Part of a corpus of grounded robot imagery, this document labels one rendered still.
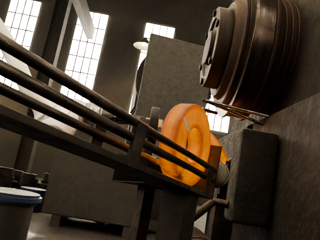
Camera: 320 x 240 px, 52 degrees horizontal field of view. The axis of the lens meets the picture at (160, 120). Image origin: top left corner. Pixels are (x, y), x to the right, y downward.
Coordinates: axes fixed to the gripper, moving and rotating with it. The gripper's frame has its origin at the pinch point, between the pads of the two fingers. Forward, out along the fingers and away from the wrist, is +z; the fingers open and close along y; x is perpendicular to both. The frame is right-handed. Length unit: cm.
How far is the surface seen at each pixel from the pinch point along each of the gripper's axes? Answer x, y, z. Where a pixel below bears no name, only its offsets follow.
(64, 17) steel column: 330, -619, -228
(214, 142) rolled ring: -7.1, 17.7, 20.5
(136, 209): -36.1, -29.0, -1.9
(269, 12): 30, 40, 28
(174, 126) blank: -12, 72, 2
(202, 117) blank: -9, 65, 7
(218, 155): -15, 60, 12
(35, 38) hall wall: 408, -982, -422
